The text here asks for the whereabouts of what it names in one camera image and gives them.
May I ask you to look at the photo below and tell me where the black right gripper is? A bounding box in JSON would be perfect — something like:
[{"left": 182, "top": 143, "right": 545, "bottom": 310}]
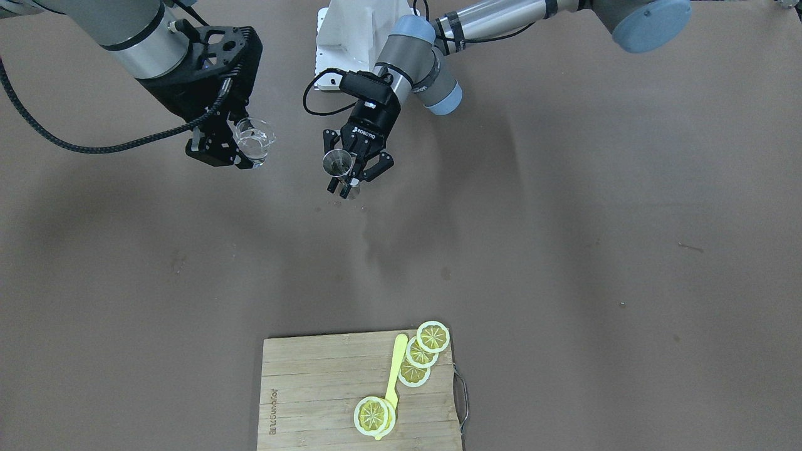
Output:
[{"left": 138, "top": 26, "right": 263, "bottom": 167}]

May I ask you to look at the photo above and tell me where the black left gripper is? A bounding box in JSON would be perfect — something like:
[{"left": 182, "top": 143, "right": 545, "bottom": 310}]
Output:
[{"left": 323, "top": 94, "right": 401, "bottom": 200}]

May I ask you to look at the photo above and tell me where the clear glass cup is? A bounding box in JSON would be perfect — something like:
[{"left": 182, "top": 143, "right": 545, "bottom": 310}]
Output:
[{"left": 251, "top": 118, "right": 277, "bottom": 168}]

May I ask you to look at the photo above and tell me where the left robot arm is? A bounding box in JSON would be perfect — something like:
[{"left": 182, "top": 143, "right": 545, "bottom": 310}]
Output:
[{"left": 315, "top": 1, "right": 692, "bottom": 198}]

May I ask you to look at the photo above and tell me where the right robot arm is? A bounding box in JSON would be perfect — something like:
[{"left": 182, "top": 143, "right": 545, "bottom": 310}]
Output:
[{"left": 2, "top": 1, "right": 266, "bottom": 169}]

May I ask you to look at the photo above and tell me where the bamboo cutting board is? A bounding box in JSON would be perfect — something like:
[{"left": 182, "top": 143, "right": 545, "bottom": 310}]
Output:
[{"left": 257, "top": 331, "right": 466, "bottom": 450}]

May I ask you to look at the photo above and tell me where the yellow plastic spoon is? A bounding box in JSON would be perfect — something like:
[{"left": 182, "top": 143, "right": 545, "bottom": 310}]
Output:
[{"left": 375, "top": 333, "right": 409, "bottom": 441}]

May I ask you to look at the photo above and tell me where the lemon slice on spoon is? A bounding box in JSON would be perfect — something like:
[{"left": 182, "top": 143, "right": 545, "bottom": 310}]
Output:
[{"left": 353, "top": 396, "right": 397, "bottom": 440}]

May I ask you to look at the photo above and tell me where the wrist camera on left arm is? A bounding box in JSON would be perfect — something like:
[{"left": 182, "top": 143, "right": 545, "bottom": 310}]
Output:
[{"left": 339, "top": 71, "right": 395, "bottom": 105}]

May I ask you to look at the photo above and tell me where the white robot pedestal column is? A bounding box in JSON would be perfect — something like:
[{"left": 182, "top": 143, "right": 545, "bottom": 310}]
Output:
[{"left": 312, "top": 1, "right": 441, "bottom": 102}]

